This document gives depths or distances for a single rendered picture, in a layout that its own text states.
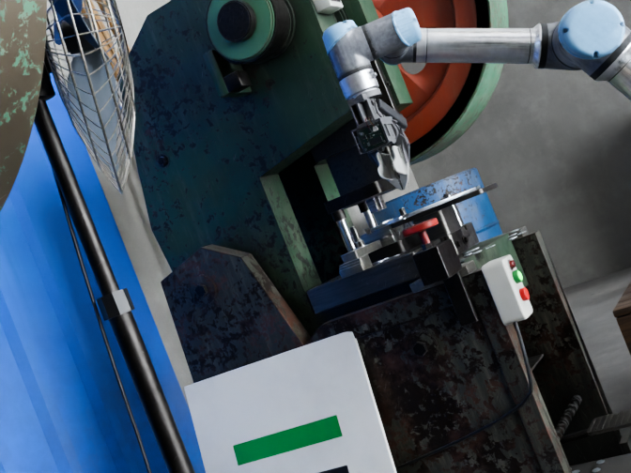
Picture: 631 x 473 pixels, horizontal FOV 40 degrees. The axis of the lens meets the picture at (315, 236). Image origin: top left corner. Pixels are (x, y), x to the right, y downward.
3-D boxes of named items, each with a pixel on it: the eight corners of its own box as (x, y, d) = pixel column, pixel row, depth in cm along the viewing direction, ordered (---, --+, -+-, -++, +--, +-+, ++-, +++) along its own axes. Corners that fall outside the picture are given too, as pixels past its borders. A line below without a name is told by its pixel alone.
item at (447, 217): (516, 231, 212) (496, 179, 212) (501, 240, 200) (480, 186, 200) (427, 263, 224) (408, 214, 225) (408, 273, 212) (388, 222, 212)
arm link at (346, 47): (356, 13, 175) (316, 29, 176) (376, 64, 175) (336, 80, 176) (358, 22, 183) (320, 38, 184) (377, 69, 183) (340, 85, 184)
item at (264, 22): (392, 49, 246) (371, -9, 246) (278, 41, 188) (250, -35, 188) (341, 73, 255) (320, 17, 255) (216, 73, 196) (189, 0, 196)
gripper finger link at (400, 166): (394, 192, 176) (378, 150, 176) (406, 189, 181) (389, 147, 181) (408, 187, 175) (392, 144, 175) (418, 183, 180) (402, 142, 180)
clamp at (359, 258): (391, 256, 212) (375, 218, 212) (362, 270, 197) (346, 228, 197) (370, 264, 215) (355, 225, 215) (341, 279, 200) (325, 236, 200)
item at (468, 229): (480, 241, 233) (471, 221, 233) (423, 276, 194) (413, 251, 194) (385, 276, 248) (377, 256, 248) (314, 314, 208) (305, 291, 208)
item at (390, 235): (416, 232, 225) (409, 216, 225) (394, 242, 212) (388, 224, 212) (386, 243, 229) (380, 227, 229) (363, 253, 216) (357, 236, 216)
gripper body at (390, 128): (359, 158, 177) (337, 103, 177) (376, 154, 184) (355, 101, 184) (392, 144, 173) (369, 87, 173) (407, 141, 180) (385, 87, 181)
